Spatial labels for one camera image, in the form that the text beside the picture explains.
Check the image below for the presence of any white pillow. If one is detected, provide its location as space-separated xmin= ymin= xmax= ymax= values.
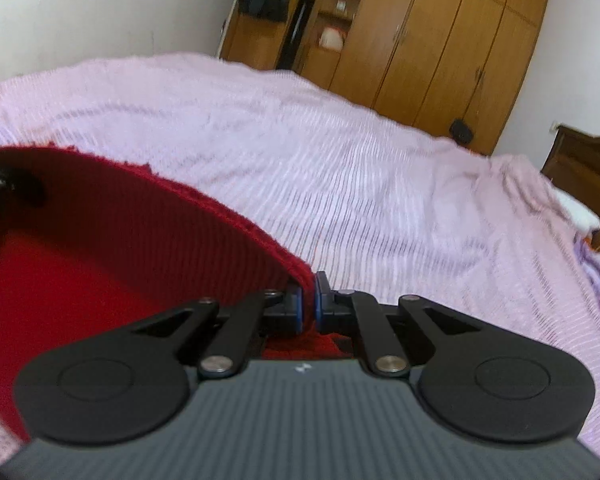
xmin=554 ymin=189 xmax=600 ymax=232

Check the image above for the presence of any wooden wardrobe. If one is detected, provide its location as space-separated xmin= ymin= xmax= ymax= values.
xmin=219 ymin=0 xmax=552 ymax=157

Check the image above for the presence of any small black pouch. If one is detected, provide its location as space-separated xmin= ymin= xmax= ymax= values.
xmin=450 ymin=119 xmax=476 ymax=145

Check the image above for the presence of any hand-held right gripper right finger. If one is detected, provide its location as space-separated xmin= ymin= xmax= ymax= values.
xmin=314 ymin=270 xmax=482 ymax=379

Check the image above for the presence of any red knit sweater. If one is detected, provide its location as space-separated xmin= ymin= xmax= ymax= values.
xmin=0 ymin=145 xmax=352 ymax=450

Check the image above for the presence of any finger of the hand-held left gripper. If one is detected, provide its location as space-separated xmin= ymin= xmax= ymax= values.
xmin=0 ymin=159 xmax=47 ymax=209

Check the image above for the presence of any white bag on shelf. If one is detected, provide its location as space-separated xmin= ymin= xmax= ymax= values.
xmin=318 ymin=27 xmax=346 ymax=51

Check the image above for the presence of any wooden bed headboard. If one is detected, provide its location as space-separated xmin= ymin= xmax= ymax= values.
xmin=541 ymin=124 xmax=600 ymax=254

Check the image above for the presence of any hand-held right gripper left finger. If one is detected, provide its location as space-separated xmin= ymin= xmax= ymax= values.
xmin=127 ymin=280 xmax=307 ymax=380

